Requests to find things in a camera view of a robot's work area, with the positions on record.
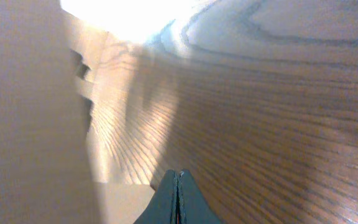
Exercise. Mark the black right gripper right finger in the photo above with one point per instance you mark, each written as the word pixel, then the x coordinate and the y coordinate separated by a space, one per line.
pixel 192 206

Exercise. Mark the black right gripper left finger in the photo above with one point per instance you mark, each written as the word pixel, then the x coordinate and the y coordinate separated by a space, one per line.
pixel 162 208

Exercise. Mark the brown cardboard box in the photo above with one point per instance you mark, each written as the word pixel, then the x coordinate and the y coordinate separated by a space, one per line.
pixel 45 169

